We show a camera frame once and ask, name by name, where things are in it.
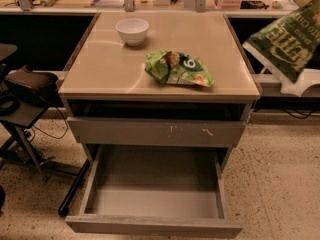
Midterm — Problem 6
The green jalapeno chip bag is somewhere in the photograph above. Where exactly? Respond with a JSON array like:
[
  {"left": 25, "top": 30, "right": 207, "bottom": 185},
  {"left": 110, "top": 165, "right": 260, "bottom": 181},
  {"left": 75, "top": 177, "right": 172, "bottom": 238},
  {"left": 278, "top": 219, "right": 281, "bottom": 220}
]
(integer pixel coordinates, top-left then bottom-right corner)
[{"left": 243, "top": 0, "right": 320, "bottom": 83}]

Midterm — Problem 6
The dark folding stand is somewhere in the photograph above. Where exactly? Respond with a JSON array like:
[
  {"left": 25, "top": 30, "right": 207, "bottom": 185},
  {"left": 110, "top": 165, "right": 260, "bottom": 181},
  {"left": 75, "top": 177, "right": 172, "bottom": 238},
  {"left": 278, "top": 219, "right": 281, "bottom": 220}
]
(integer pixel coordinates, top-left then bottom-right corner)
[{"left": 0, "top": 43, "right": 91, "bottom": 217}]

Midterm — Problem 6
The light green chip bag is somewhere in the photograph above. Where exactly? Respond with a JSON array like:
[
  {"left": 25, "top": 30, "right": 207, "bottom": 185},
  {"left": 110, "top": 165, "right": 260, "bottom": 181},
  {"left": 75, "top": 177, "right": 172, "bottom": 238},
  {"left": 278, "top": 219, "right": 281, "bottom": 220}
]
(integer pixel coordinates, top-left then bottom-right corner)
[{"left": 145, "top": 50, "right": 214, "bottom": 87}]

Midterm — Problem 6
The grey drawer cabinet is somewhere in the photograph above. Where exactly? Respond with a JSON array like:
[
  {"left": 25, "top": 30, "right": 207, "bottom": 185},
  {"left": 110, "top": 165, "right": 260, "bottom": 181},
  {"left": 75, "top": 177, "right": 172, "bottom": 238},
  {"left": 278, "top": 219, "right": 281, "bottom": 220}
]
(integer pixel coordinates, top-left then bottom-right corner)
[{"left": 60, "top": 11, "right": 260, "bottom": 163}]

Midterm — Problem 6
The open grey middle drawer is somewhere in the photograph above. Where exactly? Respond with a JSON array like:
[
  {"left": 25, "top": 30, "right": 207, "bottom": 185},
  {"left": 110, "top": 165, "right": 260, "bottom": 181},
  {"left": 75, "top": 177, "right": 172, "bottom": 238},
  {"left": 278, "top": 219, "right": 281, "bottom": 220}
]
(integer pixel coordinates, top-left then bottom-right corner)
[{"left": 66, "top": 145, "right": 242, "bottom": 239}]

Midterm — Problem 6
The black floor cable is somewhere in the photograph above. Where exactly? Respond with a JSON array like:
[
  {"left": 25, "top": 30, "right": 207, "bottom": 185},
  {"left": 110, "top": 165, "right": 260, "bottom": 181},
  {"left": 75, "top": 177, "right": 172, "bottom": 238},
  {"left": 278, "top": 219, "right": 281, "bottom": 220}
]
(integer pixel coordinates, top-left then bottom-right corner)
[{"left": 23, "top": 97, "right": 70, "bottom": 141}]

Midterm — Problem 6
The closed grey top drawer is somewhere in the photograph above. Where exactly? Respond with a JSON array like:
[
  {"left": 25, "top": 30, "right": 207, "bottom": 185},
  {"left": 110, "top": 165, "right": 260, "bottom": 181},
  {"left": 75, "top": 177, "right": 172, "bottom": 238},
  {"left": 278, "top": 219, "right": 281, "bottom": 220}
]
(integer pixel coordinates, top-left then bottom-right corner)
[{"left": 68, "top": 117, "right": 245, "bottom": 147}]

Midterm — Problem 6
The black bag on stand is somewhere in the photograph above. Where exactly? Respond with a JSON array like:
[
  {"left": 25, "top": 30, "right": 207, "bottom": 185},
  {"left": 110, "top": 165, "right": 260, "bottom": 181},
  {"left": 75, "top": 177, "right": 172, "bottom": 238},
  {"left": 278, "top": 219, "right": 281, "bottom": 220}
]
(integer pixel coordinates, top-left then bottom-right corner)
[{"left": 4, "top": 66, "right": 58, "bottom": 106}]

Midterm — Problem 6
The white bowl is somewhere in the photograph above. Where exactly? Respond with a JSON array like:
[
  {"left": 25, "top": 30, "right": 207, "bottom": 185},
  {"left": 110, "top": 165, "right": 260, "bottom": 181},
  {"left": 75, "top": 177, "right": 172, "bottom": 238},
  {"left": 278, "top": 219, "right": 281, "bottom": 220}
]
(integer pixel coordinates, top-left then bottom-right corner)
[{"left": 116, "top": 18, "right": 149, "bottom": 46}]

